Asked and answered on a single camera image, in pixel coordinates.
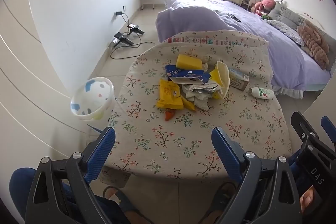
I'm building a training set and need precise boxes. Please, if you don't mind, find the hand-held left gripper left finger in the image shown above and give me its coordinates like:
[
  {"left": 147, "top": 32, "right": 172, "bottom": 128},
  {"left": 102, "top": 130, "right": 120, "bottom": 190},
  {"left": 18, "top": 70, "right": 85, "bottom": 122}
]
[{"left": 25, "top": 126, "right": 132, "bottom": 224}]

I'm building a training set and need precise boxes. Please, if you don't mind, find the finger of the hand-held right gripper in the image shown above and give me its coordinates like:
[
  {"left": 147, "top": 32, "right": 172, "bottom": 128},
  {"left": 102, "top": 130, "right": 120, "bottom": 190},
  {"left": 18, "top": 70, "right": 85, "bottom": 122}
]
[
  {"left": 321, "top": 116, "right": 336, "bottom": 146},
  {"left": 290, "top": 111, "right": 330, "bottom": 159}
]

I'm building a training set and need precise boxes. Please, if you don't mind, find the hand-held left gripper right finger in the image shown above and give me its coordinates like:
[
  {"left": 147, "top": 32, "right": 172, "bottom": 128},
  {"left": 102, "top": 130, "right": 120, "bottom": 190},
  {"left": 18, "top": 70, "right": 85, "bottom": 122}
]
[{"left": 199, "top": 127, "right": 302, "bottom": 224}]

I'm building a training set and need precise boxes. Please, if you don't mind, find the white bin blue print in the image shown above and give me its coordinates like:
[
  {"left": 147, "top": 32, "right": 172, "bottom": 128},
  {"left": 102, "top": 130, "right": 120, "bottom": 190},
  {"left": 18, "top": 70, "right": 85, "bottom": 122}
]
[{"left": 70, "top": 76, "right": 116, "bottom": 135}]

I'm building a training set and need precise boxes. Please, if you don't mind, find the blue cookie box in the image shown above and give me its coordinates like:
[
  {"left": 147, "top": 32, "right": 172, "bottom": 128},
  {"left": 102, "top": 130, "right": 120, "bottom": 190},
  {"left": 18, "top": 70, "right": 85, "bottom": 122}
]
[{"left": 165, "top": 64, "right": 210, "bottom": 84}]

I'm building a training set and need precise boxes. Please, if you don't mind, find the person's right hand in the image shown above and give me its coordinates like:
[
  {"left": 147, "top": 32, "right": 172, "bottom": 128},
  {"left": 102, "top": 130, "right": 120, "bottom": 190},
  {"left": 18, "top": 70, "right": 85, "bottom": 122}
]
[{"left": 299, "top": 186, "right": 319, "bottom": 214}]

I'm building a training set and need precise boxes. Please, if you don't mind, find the dark sandal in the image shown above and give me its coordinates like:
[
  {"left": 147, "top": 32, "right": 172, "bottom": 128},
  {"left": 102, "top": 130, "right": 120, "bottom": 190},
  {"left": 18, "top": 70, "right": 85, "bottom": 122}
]
[
  {"left": 102, "top": 186, "right": 154, "bottom": 224},
  {"left": 198, "top": 182, "right": 237, "bottom": 224}
]

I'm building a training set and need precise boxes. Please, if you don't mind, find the white bottle green label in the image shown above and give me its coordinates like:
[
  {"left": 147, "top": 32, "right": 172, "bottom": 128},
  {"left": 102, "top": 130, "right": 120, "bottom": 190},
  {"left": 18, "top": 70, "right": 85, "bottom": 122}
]
[{"left": 248, "top": 86, "right": 274, "bottom": 100}]

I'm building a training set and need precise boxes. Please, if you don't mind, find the small yellow wrapper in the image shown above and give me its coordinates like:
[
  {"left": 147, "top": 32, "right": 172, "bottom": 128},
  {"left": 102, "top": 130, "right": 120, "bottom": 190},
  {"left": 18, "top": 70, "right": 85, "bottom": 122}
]
[{"left": 181, "top": 95, "right": 196, "bottom": 111}]

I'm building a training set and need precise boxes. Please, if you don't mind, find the floral tablecloth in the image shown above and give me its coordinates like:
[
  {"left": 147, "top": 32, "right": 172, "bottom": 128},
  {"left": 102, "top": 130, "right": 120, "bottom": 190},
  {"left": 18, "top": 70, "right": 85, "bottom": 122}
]
[{"left": 101, "top": 30, "right": 292, "bottom": 184}]

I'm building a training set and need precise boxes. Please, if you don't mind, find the crumpled silver wrapper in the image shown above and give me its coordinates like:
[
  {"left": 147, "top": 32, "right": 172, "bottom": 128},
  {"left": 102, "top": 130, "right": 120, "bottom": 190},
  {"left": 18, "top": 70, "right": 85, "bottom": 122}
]
[{"left": 181, "top": 82, "right": 223, "bottom": 111}]

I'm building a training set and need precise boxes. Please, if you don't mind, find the small orange wrapper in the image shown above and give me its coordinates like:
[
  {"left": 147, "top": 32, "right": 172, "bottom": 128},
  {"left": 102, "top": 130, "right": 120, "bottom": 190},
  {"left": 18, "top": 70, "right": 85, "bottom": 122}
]
[{"left": 164, "top": 109, "right": 176, "bottom": 122}]

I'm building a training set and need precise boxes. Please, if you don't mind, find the open yellow bag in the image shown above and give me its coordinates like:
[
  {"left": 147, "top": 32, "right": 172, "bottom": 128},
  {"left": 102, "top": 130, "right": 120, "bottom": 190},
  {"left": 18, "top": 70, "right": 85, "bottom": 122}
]
[{"left": 209, "top": 61, "right": 231, "bottom": 100}]

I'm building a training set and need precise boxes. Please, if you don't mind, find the small beige drink carton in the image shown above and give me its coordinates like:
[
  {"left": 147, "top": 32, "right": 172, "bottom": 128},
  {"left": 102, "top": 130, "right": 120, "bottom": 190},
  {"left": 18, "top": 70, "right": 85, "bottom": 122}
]
[{"left": 228, "top": 67, "right": 250, "bottom": 92}]

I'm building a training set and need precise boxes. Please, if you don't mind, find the yellow snack packet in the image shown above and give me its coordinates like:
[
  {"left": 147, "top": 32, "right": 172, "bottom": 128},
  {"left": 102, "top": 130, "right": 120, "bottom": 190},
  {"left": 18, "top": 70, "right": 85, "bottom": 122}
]
[{"left": 156, "top": 78, "right": 184, "bottom": 110}]

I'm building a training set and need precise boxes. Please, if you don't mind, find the brown fluffy pillow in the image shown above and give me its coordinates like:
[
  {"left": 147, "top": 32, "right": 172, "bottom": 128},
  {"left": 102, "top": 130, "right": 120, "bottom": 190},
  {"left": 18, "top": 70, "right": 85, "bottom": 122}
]
[{"left": 297, "top": 20, "right": 330, "bottom": 71}]

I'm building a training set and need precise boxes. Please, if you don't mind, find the patterned grey pillow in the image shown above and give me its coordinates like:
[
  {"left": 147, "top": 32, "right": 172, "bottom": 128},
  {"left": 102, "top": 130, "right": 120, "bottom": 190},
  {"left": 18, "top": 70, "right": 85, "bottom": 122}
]
[{"left": 270, "top": 20, "right": 305, "bottom": 47}]

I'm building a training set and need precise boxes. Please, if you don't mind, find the small yellow block packet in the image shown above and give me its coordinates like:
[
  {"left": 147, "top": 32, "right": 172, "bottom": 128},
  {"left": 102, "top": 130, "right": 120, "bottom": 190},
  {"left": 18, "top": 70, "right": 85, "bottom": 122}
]
[{"left": 176, "top": 54, "right": 203, "bottom": 70}]

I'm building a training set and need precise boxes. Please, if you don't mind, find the white wardrobe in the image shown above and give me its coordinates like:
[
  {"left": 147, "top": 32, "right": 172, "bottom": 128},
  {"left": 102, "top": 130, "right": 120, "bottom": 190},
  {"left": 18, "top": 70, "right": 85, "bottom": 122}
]
[{"left": 0, "top": 0, "right": 90, "bottom": 203}]

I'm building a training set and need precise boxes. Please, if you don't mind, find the purple blanket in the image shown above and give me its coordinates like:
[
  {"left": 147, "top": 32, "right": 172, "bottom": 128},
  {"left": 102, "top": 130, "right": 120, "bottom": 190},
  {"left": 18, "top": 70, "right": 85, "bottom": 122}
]
[{"left": 156, "top": 0, "right": 331, "bottom": 92}]

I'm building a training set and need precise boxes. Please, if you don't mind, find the black floor device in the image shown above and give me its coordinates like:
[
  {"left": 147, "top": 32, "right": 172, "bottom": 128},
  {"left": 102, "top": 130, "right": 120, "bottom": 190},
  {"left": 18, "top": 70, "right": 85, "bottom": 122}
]
[
  {"left": 127, "top": 25, "right": 145, "bottom": 35},
  {"left": 112, "top": 32, "right": 134, "bottom": 46}
]

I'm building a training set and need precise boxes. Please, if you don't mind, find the pink plush toy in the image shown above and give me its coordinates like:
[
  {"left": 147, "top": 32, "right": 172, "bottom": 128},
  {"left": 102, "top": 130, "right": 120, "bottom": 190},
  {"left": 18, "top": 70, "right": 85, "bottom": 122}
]
[{"left": 251, "top": 0, "right": 276, "bottom": 16}]

